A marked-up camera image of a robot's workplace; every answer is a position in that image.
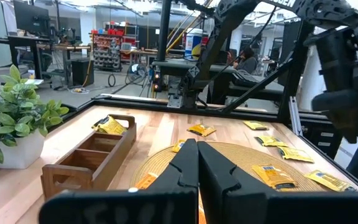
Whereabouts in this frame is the black desk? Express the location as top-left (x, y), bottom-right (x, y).
top-left (0, 34), bottom-right (93, 91)

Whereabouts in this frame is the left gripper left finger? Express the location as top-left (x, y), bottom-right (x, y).
top-left (39, 138), bottom-right (200, 224)

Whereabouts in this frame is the floor fan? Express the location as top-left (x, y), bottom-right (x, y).
top-left (126, 63), bottom-right (149, 85)

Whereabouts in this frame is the black drawer cabinet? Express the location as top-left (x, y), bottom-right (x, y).
top-left (301, 119), bottom-right (344, 159)

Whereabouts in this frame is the black bin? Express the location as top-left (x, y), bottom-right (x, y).
top-left (71, 57), bottom-right (95, 87)

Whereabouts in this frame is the white wipes canister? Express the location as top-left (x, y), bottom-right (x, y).
top-left (184, 27), bottom-right (204, 60)

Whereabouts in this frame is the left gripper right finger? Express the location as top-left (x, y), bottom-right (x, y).
top-left (198, 141), bottom-right (358, 224)

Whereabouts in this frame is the parts storage shelf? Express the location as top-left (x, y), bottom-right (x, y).
top-left (90, 29), bottom-right (139, 71)

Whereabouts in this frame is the black monitor screen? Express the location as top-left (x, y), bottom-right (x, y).
top-left (12, 0), bottom-right (51, 35)

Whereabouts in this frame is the person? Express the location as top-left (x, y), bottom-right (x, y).
top-left (227, 46), bottom-right (259, 75)

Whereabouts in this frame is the orange tea bag packet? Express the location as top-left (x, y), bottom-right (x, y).
top-left (134, 172), bottom-right (160, 190)

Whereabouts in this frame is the round woven placemat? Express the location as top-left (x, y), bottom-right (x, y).
top-left (130, 141), bottom-right (326, 224)

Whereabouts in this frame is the brown wooden compartment box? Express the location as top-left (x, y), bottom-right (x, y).
top-left (41, 114), bottom-right (137, 200)

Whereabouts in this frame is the green plant in white pot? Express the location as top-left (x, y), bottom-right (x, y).
top-left (0, 64), bottom-right (70, 170)

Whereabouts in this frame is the black vertical pole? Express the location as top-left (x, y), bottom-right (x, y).
top-left (156, 0), bottom-right (173, 63)

